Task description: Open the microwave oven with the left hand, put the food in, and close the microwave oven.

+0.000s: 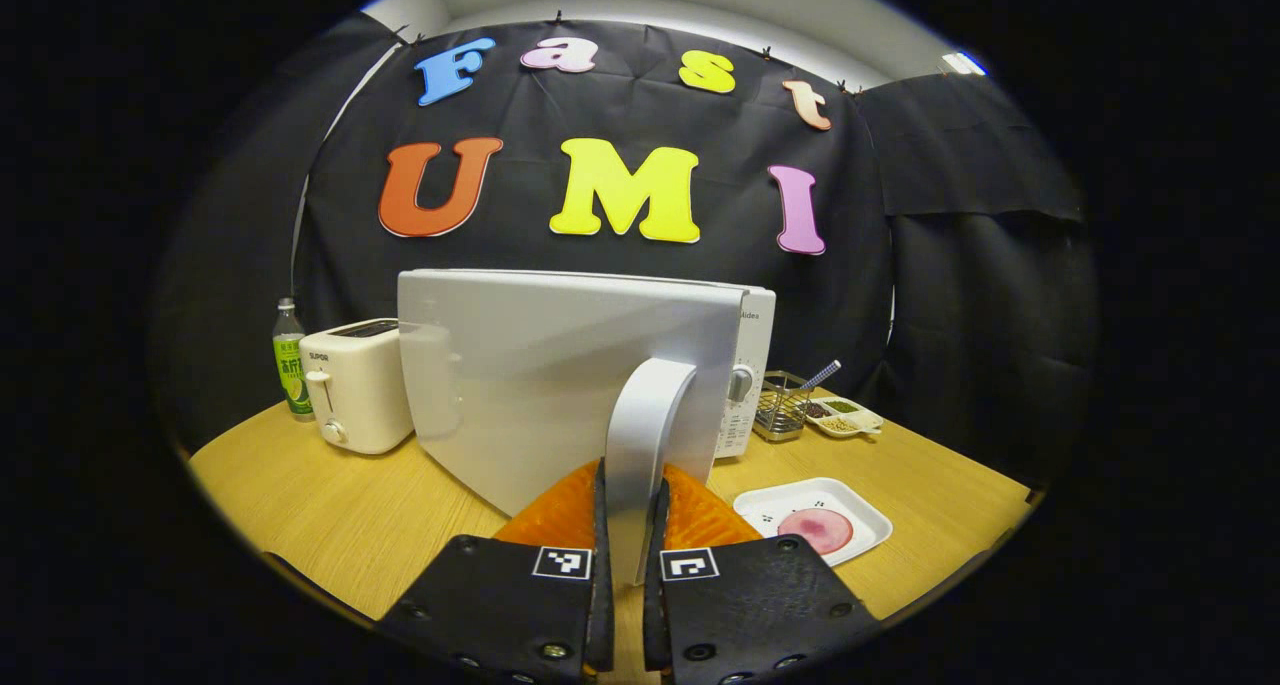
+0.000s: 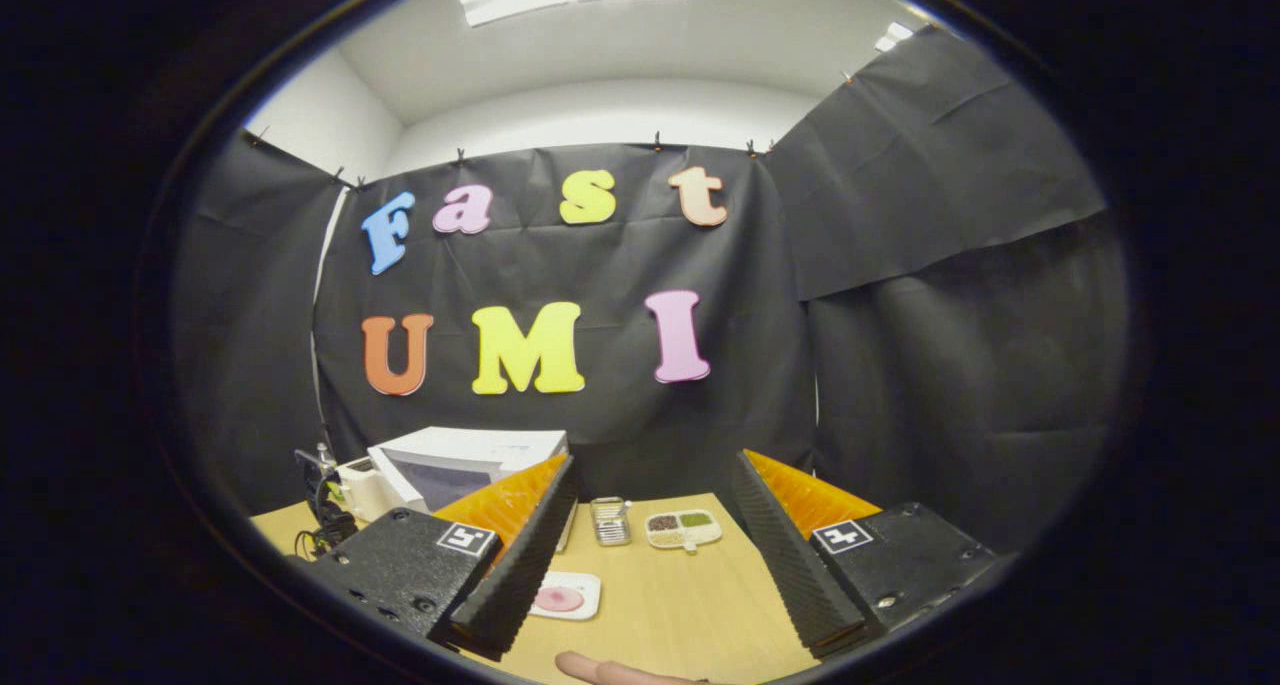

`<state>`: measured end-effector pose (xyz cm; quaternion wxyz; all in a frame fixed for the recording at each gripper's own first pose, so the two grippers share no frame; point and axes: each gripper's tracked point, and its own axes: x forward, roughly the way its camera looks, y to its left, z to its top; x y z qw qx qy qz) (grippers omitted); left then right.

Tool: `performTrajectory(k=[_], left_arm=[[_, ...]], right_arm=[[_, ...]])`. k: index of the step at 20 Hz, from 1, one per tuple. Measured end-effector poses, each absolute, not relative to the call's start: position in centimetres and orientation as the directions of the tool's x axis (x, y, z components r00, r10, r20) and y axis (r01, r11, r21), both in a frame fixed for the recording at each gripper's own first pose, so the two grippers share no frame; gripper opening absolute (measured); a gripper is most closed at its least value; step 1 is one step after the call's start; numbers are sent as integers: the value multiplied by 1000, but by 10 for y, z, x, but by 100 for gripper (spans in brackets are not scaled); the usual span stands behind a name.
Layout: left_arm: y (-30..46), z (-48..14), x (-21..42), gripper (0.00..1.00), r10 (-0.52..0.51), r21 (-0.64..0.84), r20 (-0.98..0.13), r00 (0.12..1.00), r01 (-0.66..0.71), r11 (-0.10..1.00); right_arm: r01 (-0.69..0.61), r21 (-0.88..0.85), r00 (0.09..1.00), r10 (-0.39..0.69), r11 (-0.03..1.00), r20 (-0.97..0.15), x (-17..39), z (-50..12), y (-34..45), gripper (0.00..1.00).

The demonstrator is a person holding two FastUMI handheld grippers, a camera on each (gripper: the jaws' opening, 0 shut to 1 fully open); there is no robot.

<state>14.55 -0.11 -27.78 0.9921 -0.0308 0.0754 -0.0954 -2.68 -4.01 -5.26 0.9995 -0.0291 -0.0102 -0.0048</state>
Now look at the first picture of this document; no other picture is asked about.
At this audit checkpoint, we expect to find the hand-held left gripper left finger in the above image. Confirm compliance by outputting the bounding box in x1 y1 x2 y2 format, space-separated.
375 458 615 685

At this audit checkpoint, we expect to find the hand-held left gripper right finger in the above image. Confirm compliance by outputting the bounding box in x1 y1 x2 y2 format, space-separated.
643 462 883 685

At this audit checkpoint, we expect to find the white square plate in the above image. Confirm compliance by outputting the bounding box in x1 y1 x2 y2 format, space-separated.
733 477 894 568

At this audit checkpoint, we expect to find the pink ham slice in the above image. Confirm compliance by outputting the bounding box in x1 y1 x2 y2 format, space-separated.
777 507 855 556

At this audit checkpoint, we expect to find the white microwave oven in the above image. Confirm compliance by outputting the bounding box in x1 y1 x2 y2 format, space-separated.
397 268 777 588

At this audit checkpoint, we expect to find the white compartment snack dish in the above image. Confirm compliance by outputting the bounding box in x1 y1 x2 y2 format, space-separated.
805 395 885 439

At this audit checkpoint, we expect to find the cream toaster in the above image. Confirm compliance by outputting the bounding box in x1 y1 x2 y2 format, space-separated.
300 318 416 456

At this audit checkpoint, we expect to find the green label drink bottle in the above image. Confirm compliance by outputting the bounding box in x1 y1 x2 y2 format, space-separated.
272 298 314 423

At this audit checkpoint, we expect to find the black backdrop cloth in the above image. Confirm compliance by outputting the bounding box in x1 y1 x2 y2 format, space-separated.
150 10 1101 486

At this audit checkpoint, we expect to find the metal wire basket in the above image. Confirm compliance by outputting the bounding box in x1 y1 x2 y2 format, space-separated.
753 370 816 442

